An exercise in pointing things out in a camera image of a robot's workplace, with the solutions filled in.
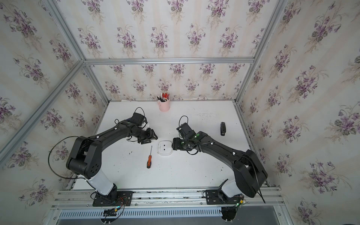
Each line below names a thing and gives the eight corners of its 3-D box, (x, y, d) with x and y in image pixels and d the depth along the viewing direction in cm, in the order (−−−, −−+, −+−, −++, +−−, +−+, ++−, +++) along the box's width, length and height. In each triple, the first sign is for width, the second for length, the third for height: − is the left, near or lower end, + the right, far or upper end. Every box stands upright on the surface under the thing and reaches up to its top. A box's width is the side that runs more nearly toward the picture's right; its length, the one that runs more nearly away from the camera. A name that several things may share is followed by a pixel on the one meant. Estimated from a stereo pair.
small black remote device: (220, 135, 101) (221, 132, 98) (220, 124, 108) (221, 120, 105) (224, 136, 101) (226, 133, 98) (224, 124, 108) (225, 121, 105)
